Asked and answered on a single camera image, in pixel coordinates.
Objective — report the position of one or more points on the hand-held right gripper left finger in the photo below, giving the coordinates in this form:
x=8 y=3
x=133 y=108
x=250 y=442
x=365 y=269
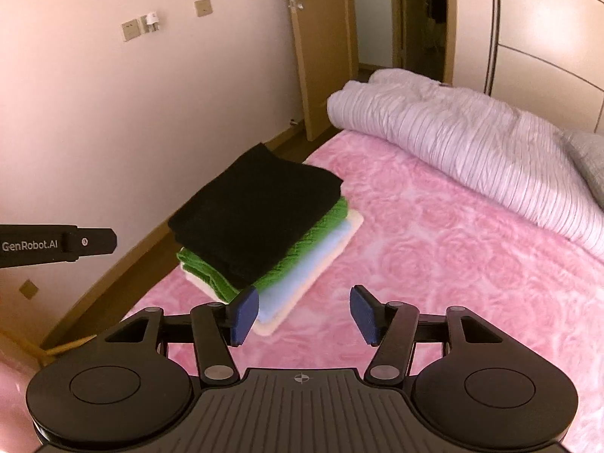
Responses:
x=246 y=314

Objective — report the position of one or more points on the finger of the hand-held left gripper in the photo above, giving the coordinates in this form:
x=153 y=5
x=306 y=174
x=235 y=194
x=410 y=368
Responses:
x=94 y=241

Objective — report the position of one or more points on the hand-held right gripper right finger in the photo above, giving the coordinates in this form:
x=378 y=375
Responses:
x=365 y=316

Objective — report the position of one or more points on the black knitted cardigan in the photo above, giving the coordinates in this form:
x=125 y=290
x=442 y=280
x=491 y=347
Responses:
x=255 y=212

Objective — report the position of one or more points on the cream folded garment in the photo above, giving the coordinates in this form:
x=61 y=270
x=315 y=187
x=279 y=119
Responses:
x=278 y=323

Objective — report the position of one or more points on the pink floral blanket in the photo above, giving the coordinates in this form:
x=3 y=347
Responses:
x=424 y=292

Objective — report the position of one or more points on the light blue folded garment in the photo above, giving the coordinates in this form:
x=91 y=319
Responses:
x=302 y=283

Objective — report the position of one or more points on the green knitted folded garment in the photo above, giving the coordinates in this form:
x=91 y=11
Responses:
x=302 y=250

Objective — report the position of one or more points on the lilac striped quilt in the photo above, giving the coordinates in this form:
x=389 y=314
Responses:
x=448 y=141

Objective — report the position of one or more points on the white plug charger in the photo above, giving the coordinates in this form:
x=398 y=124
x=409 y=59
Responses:
x=151 y=20

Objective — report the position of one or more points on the wooden door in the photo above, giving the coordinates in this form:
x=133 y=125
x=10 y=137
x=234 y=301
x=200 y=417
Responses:
x=321 y=56

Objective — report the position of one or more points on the grey checked pillow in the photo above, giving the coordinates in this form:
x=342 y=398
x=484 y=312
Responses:
x=587 y=160

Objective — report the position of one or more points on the cream wardrobe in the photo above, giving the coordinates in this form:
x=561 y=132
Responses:
x=542 y=23

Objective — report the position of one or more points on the beige wall socket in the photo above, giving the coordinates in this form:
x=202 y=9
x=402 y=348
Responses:
x=131 y=29
x=29 y=289

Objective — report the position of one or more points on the beige wall switch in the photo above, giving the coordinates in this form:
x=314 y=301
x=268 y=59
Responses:
x=204 y=7

